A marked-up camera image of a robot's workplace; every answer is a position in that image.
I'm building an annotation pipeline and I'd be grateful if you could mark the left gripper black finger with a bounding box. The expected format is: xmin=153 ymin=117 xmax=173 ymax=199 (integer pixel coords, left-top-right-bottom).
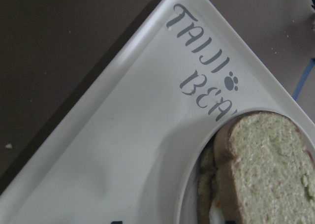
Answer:
xmin=111 ymin=221 xmax=123 ymax=224

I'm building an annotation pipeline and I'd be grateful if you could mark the white bear tray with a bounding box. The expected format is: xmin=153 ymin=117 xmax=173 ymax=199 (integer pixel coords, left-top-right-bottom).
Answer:
xmin=0 ymin=0 xmax=315 ymax=224

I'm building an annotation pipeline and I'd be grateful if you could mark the bread slice with egg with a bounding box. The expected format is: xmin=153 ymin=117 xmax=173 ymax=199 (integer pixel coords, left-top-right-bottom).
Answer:
xmin=196 ymin=145 xmax=237 ymax=224

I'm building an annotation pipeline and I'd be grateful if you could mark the white round plate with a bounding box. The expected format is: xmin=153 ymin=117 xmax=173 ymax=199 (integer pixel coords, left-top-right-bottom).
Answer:
xmin=159 ymin=108 xmax=315 ymax=224

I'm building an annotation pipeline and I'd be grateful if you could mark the fried egg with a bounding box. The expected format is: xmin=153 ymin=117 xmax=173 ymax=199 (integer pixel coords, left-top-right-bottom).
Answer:
xmin=209 ymin=203 xmax=225 ymax=224

